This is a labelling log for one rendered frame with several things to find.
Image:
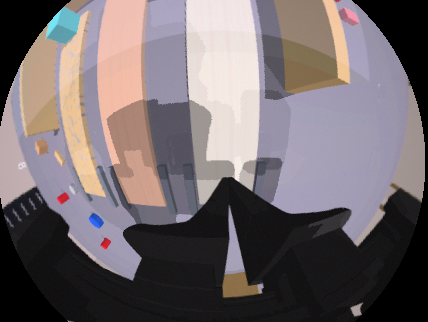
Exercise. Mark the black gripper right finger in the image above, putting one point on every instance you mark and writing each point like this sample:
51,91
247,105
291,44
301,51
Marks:
265,232

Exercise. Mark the pale yellow flat strip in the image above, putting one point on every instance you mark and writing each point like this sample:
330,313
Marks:
77,134

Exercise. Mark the small blue block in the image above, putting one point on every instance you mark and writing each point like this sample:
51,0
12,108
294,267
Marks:
97,221

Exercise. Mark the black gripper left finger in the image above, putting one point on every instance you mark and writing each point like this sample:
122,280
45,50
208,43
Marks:
202,239

